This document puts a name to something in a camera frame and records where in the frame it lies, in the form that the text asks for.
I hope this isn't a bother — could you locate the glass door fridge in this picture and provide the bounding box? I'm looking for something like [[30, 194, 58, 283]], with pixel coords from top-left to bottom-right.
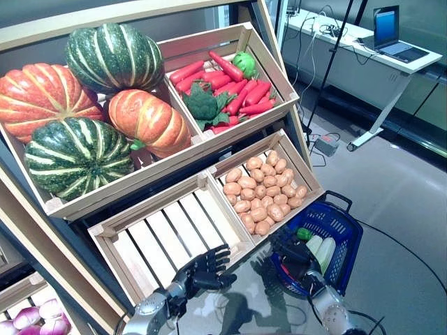
[[265, 0, 291, 53]]

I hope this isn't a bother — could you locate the black floor cable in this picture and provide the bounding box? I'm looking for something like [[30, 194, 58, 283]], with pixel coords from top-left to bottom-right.
[[359, 222, 447, 281]]

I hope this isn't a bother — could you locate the light green bell pepper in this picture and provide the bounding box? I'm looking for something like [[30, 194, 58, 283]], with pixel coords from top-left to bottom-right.
[[232, 51, 257, 80]]

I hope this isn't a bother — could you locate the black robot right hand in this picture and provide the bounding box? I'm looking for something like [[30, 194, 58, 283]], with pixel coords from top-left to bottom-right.
[[268, 225, 323, 281]]

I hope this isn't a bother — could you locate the blue plastic shopping basket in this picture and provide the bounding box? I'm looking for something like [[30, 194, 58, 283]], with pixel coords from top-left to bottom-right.
[[270, 190, 364, 297]]

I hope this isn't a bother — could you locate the wooden potato crate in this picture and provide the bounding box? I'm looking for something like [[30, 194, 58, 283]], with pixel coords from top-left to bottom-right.
[[207, 128, 325, 247]]

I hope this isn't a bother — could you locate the dark green broccoli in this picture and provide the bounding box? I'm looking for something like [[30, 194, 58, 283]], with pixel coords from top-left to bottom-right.
[[182, 82, 238, 132]]

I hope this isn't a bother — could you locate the green striped pumpkin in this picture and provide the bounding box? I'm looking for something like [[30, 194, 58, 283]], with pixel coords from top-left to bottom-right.
[[23, 117, 135, 202], [65, 22, 165, 96]]

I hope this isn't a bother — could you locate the red carrot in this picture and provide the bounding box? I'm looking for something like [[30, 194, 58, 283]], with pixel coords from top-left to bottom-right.
[[208, 50, 244, 83], [244, 80, 272, 107], [169, 59, 205, 84], [174, 71, 207, 94], [225, 79, 258, 116], [239, 100, 277, 116]]

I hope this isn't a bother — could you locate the oblong orange pumpkin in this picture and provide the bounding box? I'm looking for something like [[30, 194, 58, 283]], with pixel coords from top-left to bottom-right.
[[108, 89, 193, 160]]

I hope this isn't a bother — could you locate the large round orange pumpkin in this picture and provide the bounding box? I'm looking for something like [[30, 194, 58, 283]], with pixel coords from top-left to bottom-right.
[[0, 62, 105, 144]]

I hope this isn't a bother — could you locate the open laptop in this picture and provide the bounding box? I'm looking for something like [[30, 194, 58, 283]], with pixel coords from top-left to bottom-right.
[[359, 5, 430, 64]]

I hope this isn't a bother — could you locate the black shelf rack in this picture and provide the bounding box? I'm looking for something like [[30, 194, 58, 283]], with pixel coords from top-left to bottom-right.
[[349, 0, 447, 158]]

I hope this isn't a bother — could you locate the wooden display stand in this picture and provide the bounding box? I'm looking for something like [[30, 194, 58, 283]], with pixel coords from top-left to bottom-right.
[[0, 0, 314, 335]]

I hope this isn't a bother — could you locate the black desk cable tangle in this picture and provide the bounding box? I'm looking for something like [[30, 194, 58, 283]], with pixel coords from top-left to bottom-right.
[[316, 24, 342, 38]]

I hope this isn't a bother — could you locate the wooden carrot crate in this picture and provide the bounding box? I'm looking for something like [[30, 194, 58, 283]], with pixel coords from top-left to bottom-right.
[[156, 21, 300, 142]]

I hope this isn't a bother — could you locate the wooden onion crate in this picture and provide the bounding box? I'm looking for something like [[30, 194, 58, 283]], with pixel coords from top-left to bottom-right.
[[0, 271, 83, 335]]

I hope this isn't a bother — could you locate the white desk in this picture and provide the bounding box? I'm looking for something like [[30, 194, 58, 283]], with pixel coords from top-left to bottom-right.
[[282, 8, 443, 151]]

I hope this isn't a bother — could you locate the grey power box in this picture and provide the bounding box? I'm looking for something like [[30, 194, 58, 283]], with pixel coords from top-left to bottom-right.
[[312, 136, 339, 157]]

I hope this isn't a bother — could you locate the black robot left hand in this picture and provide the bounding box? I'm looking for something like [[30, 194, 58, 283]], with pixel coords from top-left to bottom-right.
[[173, 244, 237, 299]]

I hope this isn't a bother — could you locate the black tripod pole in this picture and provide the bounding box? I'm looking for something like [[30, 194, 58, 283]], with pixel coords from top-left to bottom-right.
[[305, 0, 369, 140]]

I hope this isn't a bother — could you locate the large wooden pumpkin crate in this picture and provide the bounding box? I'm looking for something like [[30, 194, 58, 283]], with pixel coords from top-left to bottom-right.
[[0, 66, 207, 221]]

